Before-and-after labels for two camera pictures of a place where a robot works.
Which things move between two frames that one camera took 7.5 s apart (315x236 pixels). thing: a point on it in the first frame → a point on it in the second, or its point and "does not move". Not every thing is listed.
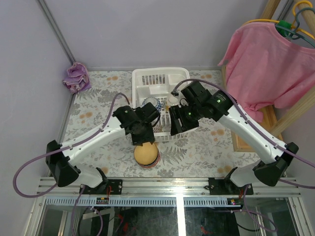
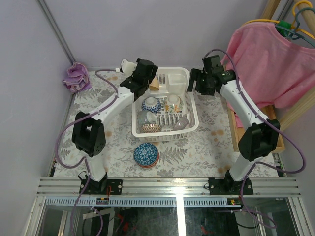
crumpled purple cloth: [77, 79] does not move
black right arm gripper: [175, 112] → [195, 75]
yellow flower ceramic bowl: [171, 101] does not move
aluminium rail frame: [180, 193] does not move
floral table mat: [206, 152] does not move
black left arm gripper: [142, 137] → [141, 88]
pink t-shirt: [263, 67] does not move
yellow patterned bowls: [145, 154] → [154, 84]
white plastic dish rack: [159, 82] does not move
